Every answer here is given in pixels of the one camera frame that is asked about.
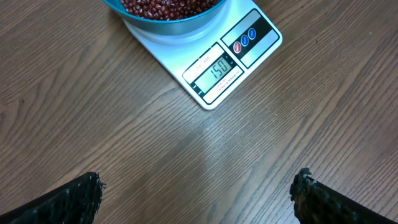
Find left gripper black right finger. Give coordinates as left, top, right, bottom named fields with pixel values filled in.
left=289, top=167, right=397, bottom=224

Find blue metal bowl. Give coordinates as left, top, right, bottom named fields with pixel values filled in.
left=104, top=0, right=226, bottom=35

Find white digital kitchen scale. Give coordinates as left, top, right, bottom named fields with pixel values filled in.
left=126, top=0, right=283, bottom=110

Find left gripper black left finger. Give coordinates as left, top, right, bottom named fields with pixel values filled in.
left=1, top=172, right=104, bottom=224

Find red beans in bowl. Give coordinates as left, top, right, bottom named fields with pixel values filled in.
left=120, top=0, right=218, bottom=21

